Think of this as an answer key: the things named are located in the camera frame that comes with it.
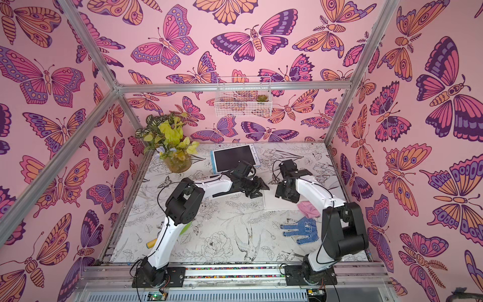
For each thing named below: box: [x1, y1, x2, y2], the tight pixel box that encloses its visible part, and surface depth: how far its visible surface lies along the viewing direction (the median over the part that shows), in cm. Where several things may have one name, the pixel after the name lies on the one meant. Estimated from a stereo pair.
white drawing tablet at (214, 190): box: [203, 184, 242, 199], surface depth 73 cm
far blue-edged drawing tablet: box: [210, 143, 261, 175], surface depth 119 cm
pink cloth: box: [297, 200, 322, 219], surface depth 92 cm
